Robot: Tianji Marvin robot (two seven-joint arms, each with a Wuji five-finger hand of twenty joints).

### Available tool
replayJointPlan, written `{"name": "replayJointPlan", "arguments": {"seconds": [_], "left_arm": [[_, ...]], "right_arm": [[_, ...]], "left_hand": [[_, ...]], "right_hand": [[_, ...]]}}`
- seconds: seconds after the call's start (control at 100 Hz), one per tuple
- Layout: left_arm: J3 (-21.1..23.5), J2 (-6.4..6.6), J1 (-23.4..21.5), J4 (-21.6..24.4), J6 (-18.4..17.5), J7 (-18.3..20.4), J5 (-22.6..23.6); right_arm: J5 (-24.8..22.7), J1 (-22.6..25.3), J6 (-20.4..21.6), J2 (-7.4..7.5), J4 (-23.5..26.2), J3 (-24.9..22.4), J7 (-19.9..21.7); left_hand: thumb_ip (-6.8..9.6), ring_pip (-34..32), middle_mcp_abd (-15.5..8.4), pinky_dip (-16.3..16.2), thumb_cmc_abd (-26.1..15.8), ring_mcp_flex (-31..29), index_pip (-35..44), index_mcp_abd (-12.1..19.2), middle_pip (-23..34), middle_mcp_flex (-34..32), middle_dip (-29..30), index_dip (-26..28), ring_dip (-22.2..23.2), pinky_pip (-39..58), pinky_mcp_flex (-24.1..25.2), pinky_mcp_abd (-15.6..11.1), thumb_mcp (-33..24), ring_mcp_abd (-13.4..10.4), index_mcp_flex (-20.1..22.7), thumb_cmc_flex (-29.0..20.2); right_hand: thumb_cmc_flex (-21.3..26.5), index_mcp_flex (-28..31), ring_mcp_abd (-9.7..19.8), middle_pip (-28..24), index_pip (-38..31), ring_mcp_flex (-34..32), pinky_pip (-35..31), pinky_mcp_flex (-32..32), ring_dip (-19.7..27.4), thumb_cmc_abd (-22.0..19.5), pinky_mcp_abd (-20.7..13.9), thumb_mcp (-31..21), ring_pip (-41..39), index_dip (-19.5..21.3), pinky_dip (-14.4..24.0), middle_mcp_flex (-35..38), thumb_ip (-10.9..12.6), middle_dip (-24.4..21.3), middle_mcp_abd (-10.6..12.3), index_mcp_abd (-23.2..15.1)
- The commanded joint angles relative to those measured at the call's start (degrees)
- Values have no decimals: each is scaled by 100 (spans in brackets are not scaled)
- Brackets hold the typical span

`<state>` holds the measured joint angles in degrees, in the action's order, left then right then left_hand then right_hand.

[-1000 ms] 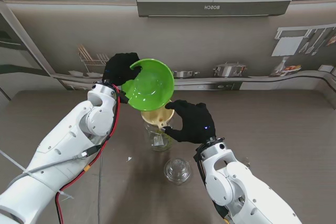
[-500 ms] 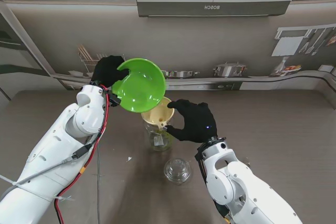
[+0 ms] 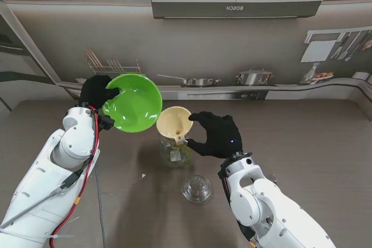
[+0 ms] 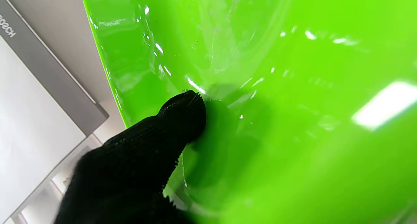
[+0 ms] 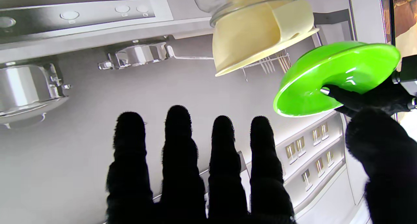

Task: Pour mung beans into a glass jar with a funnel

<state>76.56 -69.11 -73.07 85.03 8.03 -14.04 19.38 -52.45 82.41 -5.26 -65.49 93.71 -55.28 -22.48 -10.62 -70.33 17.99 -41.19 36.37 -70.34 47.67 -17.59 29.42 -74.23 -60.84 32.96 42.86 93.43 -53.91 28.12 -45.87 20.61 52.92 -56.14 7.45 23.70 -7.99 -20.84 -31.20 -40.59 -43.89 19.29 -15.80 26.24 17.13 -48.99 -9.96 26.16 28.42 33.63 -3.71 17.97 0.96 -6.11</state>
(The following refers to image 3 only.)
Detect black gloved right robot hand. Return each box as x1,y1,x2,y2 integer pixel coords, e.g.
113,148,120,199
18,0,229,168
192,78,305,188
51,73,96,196
187,111,244,158

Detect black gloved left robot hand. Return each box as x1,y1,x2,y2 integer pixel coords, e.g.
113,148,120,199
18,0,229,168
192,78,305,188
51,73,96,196
76,74,120,110

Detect mung beans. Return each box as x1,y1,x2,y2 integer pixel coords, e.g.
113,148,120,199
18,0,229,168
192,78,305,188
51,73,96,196
162,140,192,167

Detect green plastic bowl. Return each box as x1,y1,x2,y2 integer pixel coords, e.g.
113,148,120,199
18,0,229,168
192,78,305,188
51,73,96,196
102,74,163,134

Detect clear glass jar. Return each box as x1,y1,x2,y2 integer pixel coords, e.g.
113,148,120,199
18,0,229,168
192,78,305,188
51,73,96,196
159,134,193,168

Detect beige plastic funnel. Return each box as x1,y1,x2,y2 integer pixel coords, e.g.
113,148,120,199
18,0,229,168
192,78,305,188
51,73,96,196
156,106,193,144

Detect clear glass jar lid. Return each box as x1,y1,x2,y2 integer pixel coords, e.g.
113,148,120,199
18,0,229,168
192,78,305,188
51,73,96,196
181,175,213,204

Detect printed kitchen scene backdrop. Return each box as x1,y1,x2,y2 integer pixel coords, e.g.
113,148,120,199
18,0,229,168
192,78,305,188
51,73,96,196
0,0,372,121

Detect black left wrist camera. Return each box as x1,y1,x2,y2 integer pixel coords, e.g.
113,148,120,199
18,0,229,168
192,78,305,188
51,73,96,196
98,114,115,131

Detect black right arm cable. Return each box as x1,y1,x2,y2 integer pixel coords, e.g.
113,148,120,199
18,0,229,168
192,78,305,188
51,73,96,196
218,160,256,243

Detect red left arm cable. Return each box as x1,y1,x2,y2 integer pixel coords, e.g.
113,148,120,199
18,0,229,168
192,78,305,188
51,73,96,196
48,105,101,248

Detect grey braided left arm cable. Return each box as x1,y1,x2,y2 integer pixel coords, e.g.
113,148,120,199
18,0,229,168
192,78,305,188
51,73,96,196
0,169,105,248

